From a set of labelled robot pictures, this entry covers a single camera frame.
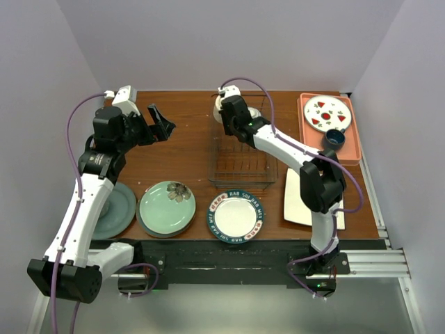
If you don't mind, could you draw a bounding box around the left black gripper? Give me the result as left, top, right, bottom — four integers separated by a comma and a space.
117, 104, 175, 153

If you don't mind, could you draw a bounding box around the cream ceramic mug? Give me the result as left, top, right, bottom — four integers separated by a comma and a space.
213, 95, 223, 124

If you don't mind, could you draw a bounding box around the blue floral white bowl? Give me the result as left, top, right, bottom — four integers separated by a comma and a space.
248, 106, 261, 118

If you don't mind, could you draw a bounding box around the white plate teal lettered rim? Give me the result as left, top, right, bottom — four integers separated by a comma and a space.
207, 189, 264, 244

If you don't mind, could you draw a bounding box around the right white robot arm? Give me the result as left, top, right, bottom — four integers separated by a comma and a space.
215, 95, 346, 273

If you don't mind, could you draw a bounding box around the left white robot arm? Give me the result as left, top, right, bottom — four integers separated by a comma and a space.
27, 104, 176, 303

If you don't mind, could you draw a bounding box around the dark plate under green plate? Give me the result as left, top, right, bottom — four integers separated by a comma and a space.
136, 209, 195, 239

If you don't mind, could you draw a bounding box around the green plate with flower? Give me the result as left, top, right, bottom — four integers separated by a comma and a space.
136, 181, 196, 216

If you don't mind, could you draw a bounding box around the grey-green round plate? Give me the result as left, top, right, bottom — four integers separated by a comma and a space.
92, 182, 136, 240

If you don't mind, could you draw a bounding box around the grey ceramic mug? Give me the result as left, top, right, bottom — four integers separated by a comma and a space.
99, 201, 110, 218

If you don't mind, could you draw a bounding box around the watermelon pattern white plate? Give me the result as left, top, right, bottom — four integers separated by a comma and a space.
303, 95, 353, 133

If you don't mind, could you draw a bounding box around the dark blue cup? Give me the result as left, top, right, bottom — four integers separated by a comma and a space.
321, 129, 346, 152

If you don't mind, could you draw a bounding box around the salmon pink tray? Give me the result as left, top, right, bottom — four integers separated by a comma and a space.
297, 93, 362, 166

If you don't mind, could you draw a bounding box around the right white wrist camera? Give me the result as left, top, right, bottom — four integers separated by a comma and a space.
216, 85, 241, 104

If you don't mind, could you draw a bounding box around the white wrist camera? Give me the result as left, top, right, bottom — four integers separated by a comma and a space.
104, 85, 140, 116
216, 85, 241, 104

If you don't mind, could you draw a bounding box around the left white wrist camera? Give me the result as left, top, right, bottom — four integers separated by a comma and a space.
104, 85, 140, 116

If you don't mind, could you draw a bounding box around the black wire dish rack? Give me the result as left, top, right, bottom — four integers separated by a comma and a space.
208, 94, 279, 191

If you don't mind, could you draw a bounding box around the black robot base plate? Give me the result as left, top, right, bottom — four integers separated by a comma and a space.
114, 238, 387, 299

